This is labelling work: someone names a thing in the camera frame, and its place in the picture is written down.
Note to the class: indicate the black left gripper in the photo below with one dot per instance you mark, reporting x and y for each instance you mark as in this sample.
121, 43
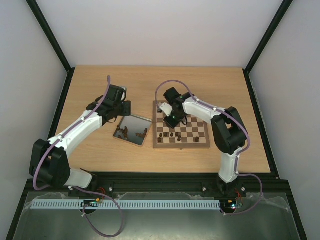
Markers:
127, 111

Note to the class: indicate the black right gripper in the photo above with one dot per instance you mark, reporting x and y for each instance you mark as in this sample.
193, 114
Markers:
171, 122

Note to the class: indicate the metal tin tray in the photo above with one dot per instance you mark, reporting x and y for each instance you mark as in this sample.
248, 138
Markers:
135, 124

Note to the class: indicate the wooden chess board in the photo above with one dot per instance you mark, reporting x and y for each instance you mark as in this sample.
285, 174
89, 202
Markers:
193, 131

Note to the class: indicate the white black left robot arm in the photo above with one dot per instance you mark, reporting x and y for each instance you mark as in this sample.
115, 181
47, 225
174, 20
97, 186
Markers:
49, 163

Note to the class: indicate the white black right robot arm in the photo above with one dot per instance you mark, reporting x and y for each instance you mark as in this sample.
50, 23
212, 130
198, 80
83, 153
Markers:
229, 132

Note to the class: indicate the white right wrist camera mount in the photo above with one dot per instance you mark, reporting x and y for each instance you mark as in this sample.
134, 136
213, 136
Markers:
165, 108

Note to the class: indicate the black aluminium frame rail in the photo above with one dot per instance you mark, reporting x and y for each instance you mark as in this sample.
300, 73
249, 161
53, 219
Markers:
207, 185

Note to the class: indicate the light blue slotted cable duct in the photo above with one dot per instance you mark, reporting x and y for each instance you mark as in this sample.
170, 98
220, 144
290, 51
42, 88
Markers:
74, 204

